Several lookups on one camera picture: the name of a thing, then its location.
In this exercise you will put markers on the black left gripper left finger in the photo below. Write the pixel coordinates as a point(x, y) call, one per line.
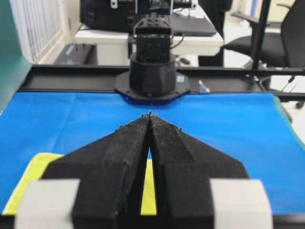
point(93, 187)

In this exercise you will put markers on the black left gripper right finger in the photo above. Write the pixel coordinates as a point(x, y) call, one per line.
point(200, 187)

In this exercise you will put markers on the yellow-green towel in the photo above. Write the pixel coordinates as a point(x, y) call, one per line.
point(39, 163)

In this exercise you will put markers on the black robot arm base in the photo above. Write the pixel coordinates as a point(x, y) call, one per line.
point(152, 74)

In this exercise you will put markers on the blue table cloth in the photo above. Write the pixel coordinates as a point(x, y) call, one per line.
point(250, 127)

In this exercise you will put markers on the black equipment case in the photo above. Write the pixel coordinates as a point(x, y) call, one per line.
point(123, 15)

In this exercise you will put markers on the black office chair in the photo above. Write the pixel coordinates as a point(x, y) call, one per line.
point(283, 49)

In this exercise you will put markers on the black aluminium frame rail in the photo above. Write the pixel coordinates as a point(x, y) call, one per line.
point(115, 79)

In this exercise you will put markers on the black vertical frame post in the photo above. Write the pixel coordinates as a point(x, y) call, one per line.
point(257, 43)

